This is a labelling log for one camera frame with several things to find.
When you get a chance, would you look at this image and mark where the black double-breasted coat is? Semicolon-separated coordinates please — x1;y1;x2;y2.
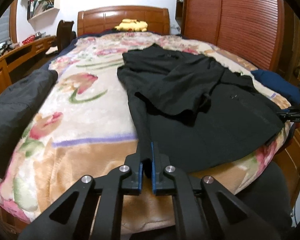
117;44;285;172

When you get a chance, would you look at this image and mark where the folded black jacket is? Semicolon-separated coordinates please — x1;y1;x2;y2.
0;69;58;179

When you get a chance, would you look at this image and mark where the wooden louvered wardrobe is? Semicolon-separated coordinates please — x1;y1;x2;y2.
175;0;294;76

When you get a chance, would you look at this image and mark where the wooden bed headboard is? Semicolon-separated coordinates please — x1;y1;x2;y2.
77;5;171;37

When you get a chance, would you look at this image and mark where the red basket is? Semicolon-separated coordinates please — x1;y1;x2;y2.
22;35;36;45

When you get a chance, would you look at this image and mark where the white wall shelf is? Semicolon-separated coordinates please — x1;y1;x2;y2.
21;0;64;21

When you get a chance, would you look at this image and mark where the dark wooden chair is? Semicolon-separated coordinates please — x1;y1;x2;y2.
45;20;76;55

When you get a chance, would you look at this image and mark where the grey window blind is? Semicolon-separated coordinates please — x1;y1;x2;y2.
0;6;11;44

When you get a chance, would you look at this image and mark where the folded navy blue garment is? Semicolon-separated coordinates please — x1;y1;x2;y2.
251;69;300;106

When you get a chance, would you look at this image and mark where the floral bed blanket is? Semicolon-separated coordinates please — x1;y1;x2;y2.
0;33;292;234

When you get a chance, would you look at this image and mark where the yellow Pikachu plush toy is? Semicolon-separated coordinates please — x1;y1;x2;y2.
114;18;148;32

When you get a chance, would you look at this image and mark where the wooden desk with cabinets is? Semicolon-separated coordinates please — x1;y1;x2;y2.
0;35;56;94

